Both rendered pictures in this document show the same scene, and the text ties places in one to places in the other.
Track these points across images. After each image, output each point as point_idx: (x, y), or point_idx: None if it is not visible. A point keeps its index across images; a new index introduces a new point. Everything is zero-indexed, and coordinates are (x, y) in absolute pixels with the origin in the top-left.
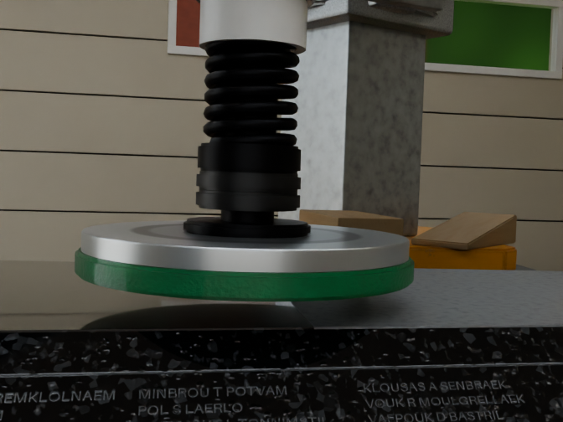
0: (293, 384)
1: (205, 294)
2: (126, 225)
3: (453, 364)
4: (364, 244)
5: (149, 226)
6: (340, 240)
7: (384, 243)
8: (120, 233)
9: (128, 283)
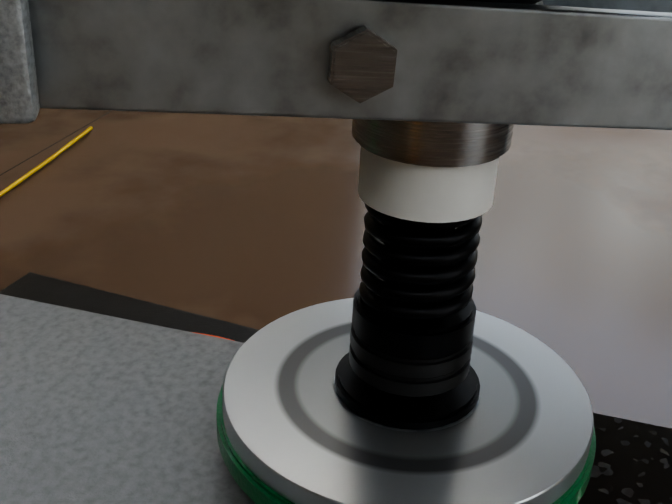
0: None
1: None
2: (537, 455)
3: None
4: (347, 306)
5: (508, 444)
6: (348, 326)
7: (319, 310)
8: (552, 392)
9: None
